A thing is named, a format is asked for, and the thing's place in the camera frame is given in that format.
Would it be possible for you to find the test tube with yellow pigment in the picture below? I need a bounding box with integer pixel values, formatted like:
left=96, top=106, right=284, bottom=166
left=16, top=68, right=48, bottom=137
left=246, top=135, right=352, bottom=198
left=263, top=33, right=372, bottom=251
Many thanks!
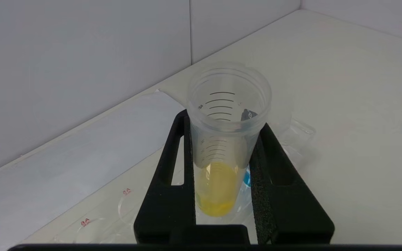
left=186, top=62, right=273, bottom=218

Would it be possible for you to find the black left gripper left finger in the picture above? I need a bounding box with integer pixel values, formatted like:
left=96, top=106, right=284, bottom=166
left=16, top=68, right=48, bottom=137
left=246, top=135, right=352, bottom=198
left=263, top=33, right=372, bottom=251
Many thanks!
left=134, top=109, right=197, bottom=244

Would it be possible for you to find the white paper sheet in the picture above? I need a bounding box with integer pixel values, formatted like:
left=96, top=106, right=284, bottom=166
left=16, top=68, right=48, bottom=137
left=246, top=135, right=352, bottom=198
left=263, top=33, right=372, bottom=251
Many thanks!
left=0, top=89, right=189, bottom=244

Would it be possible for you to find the test tube with blue pigment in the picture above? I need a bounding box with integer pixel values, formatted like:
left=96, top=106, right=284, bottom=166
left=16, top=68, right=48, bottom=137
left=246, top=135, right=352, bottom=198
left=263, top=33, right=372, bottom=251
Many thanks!
left=241, top=165, right=254, bottom=188

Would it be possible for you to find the clear acrylic test tube rack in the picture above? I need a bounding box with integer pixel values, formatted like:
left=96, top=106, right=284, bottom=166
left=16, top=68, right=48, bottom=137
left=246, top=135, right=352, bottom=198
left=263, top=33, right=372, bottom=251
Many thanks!
left=53, top=113, right=317, bottom=244

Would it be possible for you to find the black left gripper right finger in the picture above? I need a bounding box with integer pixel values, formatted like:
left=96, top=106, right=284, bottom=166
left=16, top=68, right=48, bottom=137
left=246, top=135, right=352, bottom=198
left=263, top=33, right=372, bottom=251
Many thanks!
left=248, top=122, right=335, bottom=244

